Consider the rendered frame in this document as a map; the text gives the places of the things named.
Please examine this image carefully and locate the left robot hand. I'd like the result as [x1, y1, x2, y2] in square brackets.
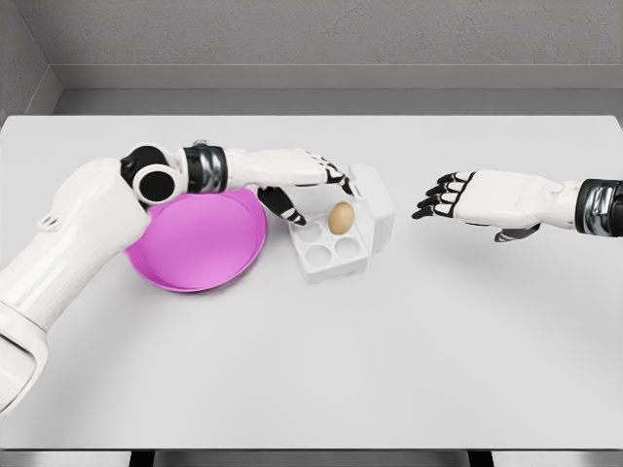
[251, 148, 365, 229]

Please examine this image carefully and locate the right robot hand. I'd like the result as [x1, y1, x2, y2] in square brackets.
[411, 168, 551, 243]

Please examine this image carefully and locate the brown egg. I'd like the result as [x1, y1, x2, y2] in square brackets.
[327, 201, 355, 236]

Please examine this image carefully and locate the white egg box with lid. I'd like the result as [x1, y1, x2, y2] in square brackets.
[289, 163, 396, 287]

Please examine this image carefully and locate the pink round plate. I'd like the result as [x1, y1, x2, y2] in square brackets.
[124, 187, 269, 295]

